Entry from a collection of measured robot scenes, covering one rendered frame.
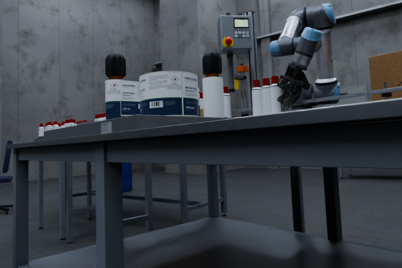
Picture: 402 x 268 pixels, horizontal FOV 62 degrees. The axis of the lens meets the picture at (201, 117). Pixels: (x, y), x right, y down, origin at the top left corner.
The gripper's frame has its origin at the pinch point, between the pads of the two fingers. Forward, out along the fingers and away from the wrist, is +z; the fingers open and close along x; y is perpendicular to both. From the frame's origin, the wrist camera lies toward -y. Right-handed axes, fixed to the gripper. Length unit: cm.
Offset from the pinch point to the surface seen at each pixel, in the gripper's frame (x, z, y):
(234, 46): -45.4, -15.9, -3.7
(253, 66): -35.2, -9.5, -12.4
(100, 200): 6, 31, 82
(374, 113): 66, -24, 85
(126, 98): -34, 13, 58
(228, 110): -29.5, 14.1, 1.9
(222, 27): -54, -23, 1
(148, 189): -93, 107, -14
